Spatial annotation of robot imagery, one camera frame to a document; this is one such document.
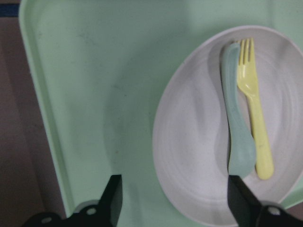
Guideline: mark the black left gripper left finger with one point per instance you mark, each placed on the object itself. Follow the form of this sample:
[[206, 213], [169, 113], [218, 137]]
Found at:
[[103, 212]]

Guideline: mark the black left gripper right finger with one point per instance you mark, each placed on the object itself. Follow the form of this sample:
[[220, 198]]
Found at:
[[243, 204]]

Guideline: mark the teal plastic spoon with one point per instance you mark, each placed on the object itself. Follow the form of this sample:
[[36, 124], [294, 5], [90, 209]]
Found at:
[[242, 157]]

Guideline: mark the beige round plate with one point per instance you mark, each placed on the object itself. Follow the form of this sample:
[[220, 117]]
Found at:
[[191, 136]]

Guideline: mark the yellow plastic fork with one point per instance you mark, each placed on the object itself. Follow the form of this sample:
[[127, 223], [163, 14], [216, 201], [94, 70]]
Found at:
[[247, 81]]

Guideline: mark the light green tray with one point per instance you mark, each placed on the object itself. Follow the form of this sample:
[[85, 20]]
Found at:
[[100, 68]]

